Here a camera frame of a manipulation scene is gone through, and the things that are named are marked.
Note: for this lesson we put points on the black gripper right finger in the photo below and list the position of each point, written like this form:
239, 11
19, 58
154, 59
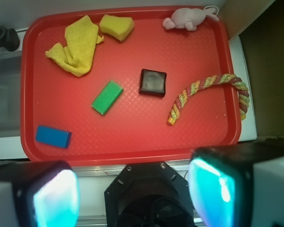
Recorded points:
238, 186

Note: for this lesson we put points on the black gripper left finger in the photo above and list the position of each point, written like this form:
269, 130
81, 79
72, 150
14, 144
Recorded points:
38, 194

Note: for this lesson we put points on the blue wooden block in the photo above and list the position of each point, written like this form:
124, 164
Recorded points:
53, 137

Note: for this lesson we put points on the green wooden block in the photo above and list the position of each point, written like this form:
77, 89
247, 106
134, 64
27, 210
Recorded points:
107, 97

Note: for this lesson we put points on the black square block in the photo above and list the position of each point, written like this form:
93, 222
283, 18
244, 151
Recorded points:
152, 83

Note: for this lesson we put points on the red plastic tray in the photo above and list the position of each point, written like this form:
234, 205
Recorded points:
135, 128

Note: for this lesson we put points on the grey sink basin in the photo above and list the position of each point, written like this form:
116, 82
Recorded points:
10, 74

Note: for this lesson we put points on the brown cardboard panel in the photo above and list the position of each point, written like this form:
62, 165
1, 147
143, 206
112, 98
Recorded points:
255, 30

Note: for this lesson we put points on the yellow cloth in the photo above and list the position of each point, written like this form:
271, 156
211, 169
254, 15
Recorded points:
77, 56

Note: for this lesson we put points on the grey faucet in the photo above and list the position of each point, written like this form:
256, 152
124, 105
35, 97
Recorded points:
9, 39

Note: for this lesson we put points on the pink plush toy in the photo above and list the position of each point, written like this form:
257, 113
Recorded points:
190, 19

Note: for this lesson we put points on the yellow sponge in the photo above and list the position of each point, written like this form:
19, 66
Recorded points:
117, 27

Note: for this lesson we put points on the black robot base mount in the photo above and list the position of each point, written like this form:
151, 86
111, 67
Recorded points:
149, 195

